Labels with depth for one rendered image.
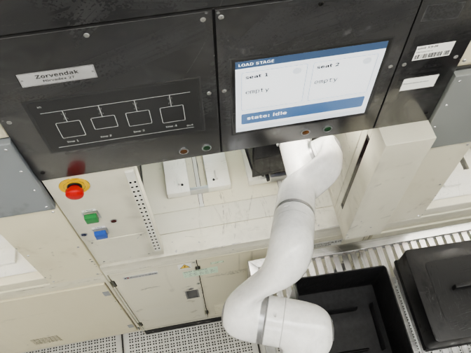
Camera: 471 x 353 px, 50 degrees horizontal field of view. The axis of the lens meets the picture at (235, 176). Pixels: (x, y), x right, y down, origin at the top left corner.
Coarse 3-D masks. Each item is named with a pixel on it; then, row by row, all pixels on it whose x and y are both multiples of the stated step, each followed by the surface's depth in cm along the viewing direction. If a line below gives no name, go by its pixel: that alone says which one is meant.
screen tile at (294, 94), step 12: (252, 72) 91; (264, 72) 92; (276, 72) 92; (288, 72) 93; (252, 84) 94; (264, 84) 95; (288, 84) 96; (300, 84) 97; (252, 96) 97; (264, 96) 98; (276, 96) 98; (288, 96) 99; (300, 96) 100; (252, 108) 100
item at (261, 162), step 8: (272, 144) 147; (248, 152) 156; (256, 152) 149; (264, 152) 150; (272, 152) 150; (280, 152) 151; (248, 160) 156; (256, 160) 152; (264, 160) 153; (272, 160) 154; (280, 160) 155; (256, 168) 155; (264, 168) 156; (272, 168) 157; (280, 168) 158
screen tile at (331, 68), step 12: (336, 60) 93; (348, 60) 93; (360, 60) 94; (372, 60) 94; (324, 72) 95; (336, 72) 95; (348, 72) 96; (360, 72) 97; (372, 72) 97; (312, 84) 97; (336, 84) 99; (348, 84) 99; (360, 84) 100; (312, 96) 100; (324, 96) 101; (336, 96) 102
